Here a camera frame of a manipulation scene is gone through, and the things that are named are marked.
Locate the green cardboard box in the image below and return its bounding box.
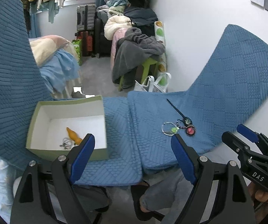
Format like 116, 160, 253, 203
26, 95, 109, 162

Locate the grey hard suitcase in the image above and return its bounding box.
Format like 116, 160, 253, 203
76, 5, 97, 31

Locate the black hair stick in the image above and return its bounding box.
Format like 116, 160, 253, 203
167, 99, 186, 120

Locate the white tote bag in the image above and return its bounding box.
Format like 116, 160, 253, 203
134, 73, 172, 93

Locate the rolled mat with green dots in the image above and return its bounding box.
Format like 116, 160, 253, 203
154, 21, 168, 92

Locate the green plastic stool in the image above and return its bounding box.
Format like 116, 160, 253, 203
118, 57, 159, 91

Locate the orange hair clip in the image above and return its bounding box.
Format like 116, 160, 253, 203
66, 127, 83, 145

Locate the cream puffy jacket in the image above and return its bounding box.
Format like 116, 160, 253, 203
104, 15, 133, 41

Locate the pink quilt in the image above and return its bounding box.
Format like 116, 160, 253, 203
110, 28, 130, 70

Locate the silver chain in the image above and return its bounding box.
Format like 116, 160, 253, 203
59, 137, 76, 150

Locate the cream quilt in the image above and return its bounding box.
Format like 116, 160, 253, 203
29, 35, 76, 67

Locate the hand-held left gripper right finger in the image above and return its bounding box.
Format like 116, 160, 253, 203
171, 134, 257, 224

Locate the black suitcase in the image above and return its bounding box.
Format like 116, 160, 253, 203
94, 17, 112, 59

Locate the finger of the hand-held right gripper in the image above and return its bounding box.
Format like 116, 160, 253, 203
221, 131, 268, 169
237, 124, 268, 155

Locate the clear bangle with green charm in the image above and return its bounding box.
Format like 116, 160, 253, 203
161, 121, 180, 136

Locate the green patterned bag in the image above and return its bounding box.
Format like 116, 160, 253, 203
72, 38, 83, 66

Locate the person's right leg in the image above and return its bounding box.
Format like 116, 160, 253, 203
139, 168, 195, 213

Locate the orange suitcase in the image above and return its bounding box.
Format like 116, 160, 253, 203
77, 31, 95, 57

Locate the pile of clothes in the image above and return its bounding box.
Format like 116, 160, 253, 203
97, 0, 159, 36

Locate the light blue bedsheet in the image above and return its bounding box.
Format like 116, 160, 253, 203
40, 51, 81, 99

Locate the person's right hand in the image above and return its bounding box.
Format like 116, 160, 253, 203
253, 188, 268, 206

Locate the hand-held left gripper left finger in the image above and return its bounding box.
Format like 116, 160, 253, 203
10, 133, 96, 224

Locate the grey blanket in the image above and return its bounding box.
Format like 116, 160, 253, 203
112, 27, 166, 85

